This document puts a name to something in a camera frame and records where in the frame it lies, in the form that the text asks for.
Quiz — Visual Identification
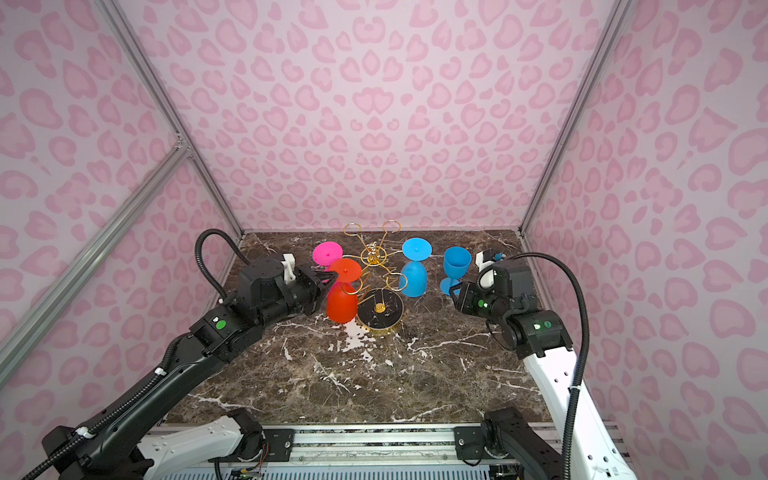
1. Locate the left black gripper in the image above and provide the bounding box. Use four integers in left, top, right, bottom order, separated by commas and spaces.
259, 263, 339, 333

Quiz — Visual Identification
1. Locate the red plastic wine glass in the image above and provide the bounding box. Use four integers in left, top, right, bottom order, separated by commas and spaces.
326, 258, 362, 324

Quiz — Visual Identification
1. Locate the blue wine glass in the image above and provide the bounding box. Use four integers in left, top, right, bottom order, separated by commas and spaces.
399, 237, 433, 298
440, 246, 473, 295

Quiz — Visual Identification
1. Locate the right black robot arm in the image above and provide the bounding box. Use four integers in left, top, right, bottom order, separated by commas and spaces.
448, 252, 636, 479

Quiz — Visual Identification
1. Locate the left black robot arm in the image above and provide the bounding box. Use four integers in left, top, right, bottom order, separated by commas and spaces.
26, 257, 338, 479

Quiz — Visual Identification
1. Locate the pink plastic wine glass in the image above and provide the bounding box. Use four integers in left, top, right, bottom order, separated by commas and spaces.
312, 241, 344, 273

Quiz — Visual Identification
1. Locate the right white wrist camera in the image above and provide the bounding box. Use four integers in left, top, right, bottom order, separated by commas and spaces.
475, 249, 506, 290

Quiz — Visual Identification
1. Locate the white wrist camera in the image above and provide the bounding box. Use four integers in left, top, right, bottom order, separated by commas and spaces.
281, 253, 296, 285
475, 249, 506, 290

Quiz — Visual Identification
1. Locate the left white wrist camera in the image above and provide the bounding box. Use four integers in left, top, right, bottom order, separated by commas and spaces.
281, 253, 296, 285

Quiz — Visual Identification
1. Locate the gold wire glass rack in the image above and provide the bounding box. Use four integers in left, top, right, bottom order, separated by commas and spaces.
342, 220, 408, 337

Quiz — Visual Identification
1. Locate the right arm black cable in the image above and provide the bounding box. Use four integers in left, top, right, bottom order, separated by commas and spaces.
476, 251, 592, 480

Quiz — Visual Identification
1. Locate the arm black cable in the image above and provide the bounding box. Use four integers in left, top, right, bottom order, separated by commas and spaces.
194, 228, 252, 301
476, 251, 592, 480

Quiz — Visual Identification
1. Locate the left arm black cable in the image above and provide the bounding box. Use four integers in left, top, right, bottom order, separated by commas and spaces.
194, 228, 252, 301

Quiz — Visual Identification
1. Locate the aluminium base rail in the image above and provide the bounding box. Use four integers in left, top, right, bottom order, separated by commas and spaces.
137, 422, 619, 480

